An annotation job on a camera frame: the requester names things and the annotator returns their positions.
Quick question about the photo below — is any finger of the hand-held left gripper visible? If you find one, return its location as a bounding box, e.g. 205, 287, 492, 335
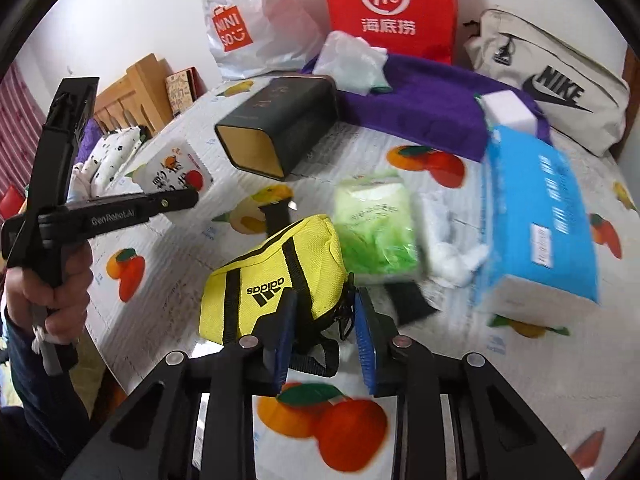
135, 187, 199, 213

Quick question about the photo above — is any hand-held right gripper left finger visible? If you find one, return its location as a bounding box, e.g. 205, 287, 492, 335
60, 291, 301, 480

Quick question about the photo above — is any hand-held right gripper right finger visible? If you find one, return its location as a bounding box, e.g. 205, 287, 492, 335
352, 287, 586, 480

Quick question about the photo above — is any orange-print white packet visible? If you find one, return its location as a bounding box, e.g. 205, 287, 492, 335
132, 140, 215, 196

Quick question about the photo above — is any yellow pouch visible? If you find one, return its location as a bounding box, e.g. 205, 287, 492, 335
198, 213, 358, 378

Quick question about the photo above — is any black strap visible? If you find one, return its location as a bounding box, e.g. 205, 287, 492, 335
260, 199, 442, 330

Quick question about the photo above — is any green tissue pack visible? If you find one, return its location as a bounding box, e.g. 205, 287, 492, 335
332, 172, 426, 281

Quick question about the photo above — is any white cloth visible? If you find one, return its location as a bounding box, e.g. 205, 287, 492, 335
420, 195, 493, 288

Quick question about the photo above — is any white glove with mint cuff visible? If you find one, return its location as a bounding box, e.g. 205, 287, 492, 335
312, 31, 391, 97

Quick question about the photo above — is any white sponge block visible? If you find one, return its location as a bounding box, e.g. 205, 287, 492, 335
480, 89, 538, 136

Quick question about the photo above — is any person's left forearm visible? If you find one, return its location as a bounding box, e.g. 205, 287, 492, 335
0, 317, 106, 480

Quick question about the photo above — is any person's left hand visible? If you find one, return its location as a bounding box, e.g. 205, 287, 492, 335
0, 247, 96, 346

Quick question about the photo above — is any purple plush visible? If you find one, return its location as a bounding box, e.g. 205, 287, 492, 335
80, 120, 108, 161

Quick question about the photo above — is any red striped cloth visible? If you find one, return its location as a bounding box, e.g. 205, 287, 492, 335
0, 60, 51, 191

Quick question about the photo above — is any polka dot pillow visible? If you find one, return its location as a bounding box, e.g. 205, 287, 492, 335
70, 125, 143, 196

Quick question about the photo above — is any patterned card box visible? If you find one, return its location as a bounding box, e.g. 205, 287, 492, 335
165, 67, 208, 116

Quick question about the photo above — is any wooden headboard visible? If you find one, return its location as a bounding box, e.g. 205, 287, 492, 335
92, 52, 173, 136

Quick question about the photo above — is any dark tin box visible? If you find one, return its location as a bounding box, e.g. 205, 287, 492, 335
214, 74, 341, 182

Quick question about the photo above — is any white plastic shopping bag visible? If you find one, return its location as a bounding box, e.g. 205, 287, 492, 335
195, 0, 326, 81

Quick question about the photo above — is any blue tissue pack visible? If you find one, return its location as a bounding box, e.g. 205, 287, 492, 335
472, 125, 601, 316

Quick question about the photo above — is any purple towel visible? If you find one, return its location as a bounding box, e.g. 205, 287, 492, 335
300, 52, 553, 163

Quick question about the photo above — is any beige waist bag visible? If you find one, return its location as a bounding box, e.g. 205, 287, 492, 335
462, 8, 632, 158

